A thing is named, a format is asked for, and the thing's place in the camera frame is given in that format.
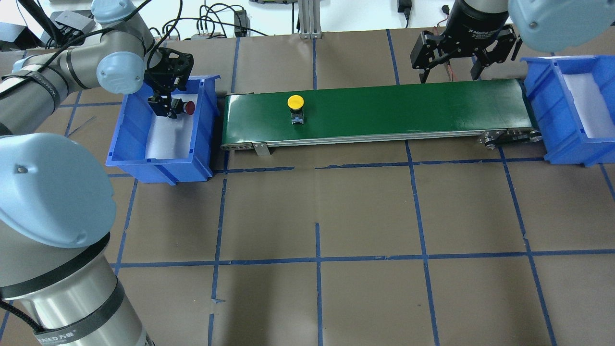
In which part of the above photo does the white foam sheet left bin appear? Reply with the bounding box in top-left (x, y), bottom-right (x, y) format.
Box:
top-left (145, 113), bottom-right (194, 160)

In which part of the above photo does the red push button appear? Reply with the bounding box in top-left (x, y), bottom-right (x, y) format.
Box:
top-left (179, 99), bottom-right (196, 115)

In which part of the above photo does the yellow push button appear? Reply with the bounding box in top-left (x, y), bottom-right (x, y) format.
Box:
top-left (286, 95), bottom-right (305, 125)

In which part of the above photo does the green conveyor belt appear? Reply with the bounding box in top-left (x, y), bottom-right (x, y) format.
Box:
top-left (221, 79), bottom-right (542, 155)

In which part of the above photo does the aluminium frame post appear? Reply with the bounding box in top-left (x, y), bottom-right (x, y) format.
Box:
top-left (298, 0), bottom-right (323, 39)

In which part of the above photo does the white foam sheet right bin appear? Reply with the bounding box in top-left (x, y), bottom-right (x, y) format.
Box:
top-left (563, 73), bottom-right (615, 138)

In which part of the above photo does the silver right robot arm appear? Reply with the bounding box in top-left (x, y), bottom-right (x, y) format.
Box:
top-left (410, 0), bottom-right (615, 83)

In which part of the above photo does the blue plastic bin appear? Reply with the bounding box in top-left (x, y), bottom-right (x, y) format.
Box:
top-left (524, 55), bottom-right (615, 167)
top-left (105, 75), bottom-right (220, 185)

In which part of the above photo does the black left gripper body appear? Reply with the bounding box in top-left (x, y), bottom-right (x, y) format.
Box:
top-left (145, 48), bottom-right (194, 96)

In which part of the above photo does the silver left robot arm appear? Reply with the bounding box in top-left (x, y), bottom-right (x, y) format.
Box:
top-left (1, 0), bottom-right (195, 346)

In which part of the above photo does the blue plastic bin right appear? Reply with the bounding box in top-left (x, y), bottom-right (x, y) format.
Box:
top-left (524, 55), bottom-right (615, 167)

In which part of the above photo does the blue plastic bin left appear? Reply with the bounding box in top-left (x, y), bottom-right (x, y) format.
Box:
top-left (105, 75), bottom-right (220, 185)

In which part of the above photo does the white foam sheet bin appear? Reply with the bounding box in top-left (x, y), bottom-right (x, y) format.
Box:
top-left (145, 113), bottom-right (194, 160)
top-left (563, 73), bottom-right (615, 138)

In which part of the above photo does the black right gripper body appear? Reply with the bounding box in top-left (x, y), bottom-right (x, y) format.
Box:
top-left (410, 0), bottom-right (522, 70)

